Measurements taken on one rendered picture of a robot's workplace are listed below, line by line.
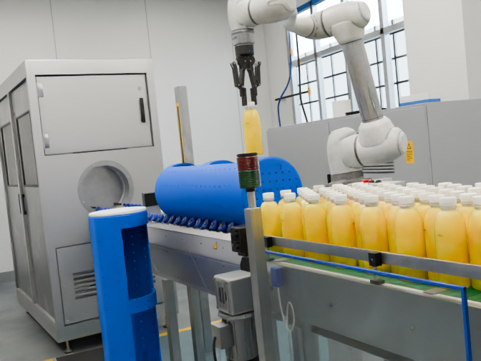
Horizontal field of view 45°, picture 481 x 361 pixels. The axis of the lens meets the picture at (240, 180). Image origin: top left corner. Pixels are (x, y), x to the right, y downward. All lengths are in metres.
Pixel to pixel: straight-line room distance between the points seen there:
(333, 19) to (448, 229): 1.51
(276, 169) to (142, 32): 5.54
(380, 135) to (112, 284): 1.42
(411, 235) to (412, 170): 2.40
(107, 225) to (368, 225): 1.51
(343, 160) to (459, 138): 1.29
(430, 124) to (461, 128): 0.25
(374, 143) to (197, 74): 5.22
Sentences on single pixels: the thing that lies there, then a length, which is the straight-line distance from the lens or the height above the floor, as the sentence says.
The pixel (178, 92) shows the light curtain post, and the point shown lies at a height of 1.66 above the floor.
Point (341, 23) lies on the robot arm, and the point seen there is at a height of 1.78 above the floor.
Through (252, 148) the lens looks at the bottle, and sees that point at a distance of 2.29.
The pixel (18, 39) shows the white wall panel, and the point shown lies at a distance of 7.34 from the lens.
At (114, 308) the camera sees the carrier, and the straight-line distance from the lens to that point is 2.85.
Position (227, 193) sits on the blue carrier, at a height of 1.11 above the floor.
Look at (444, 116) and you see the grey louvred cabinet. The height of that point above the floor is 1.35.
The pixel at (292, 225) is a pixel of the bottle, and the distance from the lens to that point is 1.89.
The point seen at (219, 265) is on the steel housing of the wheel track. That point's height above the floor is 0.80.
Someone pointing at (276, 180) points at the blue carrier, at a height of 1.14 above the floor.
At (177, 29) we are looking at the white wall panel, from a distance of 7.77.
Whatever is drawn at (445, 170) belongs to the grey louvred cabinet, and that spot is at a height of 1.01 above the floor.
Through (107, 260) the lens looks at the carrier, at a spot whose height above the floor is 0.82.
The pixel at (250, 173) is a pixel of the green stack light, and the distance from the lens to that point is 1.64.
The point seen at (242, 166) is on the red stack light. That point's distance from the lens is 1.65.
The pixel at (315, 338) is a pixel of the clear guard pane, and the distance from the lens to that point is 1.70.
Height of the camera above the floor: 1.27
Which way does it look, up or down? 3 degrees down
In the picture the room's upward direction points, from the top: 6 degrees counter-clockwise
